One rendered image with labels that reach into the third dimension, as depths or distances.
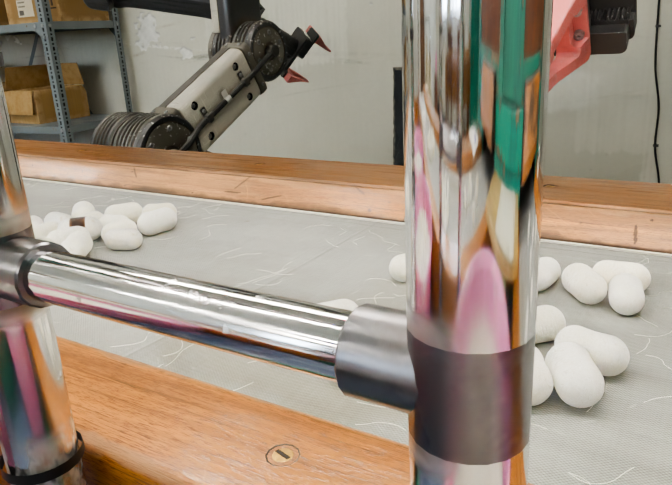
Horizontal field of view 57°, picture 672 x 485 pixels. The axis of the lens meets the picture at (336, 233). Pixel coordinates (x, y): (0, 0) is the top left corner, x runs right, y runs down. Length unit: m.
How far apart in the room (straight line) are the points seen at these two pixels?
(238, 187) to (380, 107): 1.96
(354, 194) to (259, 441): 0.37
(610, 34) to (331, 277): 0.26
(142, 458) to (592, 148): 2.27
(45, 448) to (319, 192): 0.42
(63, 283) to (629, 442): 0.22
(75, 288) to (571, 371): 0.20
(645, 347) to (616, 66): 2.06
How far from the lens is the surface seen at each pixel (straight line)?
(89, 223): 0.57
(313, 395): 0.30
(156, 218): 0.56
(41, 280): 0.19
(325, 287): 0.42
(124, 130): 1.00
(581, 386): 0.29
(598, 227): 0.51
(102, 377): 0.30
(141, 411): 0.27
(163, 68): 3.14
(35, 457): 0.23
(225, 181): 0.67
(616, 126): 2.41
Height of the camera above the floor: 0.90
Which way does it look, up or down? 18 degrees down
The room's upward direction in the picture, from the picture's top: 3 degrees counter-clockwise
